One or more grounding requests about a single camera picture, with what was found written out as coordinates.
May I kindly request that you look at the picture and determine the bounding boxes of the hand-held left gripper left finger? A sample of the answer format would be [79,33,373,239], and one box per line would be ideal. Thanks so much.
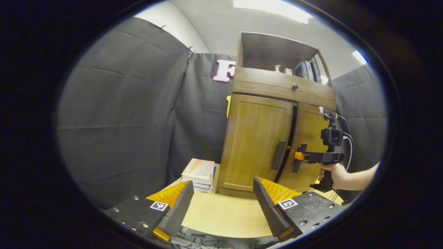
[104,180,195,242]

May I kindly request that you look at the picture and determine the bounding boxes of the wooden cabinet drawer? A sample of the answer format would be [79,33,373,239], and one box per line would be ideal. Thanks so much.
[233,67,337,111]

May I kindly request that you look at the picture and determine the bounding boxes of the large ceiling light panel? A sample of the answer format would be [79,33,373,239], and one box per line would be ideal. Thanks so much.
[233,0,314,25]

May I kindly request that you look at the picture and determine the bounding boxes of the black door handle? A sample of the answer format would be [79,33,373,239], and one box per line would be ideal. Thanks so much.
[292,144,307,173]
[271,141,287,170]

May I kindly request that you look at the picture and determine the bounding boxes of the wooden cabinet door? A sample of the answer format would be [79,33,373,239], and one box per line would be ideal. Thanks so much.
[277,102,338,191]
[219,94,297,192]

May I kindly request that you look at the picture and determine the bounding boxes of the gripper camera cable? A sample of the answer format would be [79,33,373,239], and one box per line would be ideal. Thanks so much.
[337,115,355,172]

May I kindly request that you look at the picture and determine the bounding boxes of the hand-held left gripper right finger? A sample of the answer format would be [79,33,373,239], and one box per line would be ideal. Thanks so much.
[253,176,345,242]

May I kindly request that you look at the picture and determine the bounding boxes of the black right door handle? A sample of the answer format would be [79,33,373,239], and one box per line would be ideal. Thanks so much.
[292,144,307,173]

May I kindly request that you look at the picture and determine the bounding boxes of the wooden double-door shoe cabinet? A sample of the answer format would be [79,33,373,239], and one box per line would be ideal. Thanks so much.
[216,32,338,199]

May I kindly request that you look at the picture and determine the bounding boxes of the tangle of black cables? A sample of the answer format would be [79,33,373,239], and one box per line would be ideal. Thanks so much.
[170,228,277,249]

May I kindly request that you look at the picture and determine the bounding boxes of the black backdrop cloth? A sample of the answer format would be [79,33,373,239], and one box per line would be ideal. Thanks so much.
[57,17,387,208]

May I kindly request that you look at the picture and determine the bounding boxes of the stack of pale books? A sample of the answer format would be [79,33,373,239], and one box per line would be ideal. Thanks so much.
[181,158,217,193]

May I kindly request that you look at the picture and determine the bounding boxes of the black left door handle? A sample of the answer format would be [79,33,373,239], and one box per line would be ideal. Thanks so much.
[271,141,287,170]

